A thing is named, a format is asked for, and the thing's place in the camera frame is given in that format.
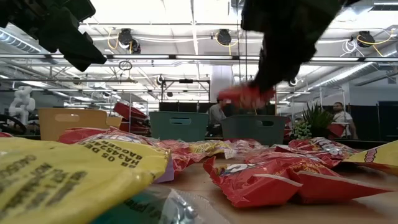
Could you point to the red tool cart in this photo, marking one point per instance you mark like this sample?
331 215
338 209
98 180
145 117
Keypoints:
130 113

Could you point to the dark teal plastic bin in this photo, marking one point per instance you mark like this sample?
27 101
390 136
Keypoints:
248 133

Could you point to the red Skittles pack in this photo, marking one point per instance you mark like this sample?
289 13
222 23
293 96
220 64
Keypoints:
280 157
177 155
239 98
6 135
264 186
81 135
320 147

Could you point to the teal gummy in clear wrapper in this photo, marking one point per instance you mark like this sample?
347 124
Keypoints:
149 208

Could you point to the red container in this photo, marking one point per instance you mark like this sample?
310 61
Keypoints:
335 130

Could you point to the black metal gantry frame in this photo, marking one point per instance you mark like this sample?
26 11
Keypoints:
185 81

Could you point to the potted artificial succulent plant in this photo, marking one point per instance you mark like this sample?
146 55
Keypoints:
314 121

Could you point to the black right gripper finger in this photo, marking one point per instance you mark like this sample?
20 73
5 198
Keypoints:
290 68
269 71

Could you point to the red gummy in clear wrapper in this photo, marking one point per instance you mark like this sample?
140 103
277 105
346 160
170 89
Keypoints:
247 143

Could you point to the large yellow candy pack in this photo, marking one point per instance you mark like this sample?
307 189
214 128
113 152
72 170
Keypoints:
62 186

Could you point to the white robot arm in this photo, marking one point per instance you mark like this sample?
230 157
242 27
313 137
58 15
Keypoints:
21 102

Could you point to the person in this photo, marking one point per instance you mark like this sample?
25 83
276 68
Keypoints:
342 118
216 115

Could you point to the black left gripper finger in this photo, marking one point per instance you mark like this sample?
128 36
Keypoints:
79 62
85 45

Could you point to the yellow plastic bin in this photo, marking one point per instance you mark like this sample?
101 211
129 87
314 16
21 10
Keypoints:
71 124

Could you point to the black steering wheel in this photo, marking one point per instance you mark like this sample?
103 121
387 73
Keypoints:
20 124

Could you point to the light teal plastic bin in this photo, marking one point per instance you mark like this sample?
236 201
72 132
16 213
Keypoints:
178 130

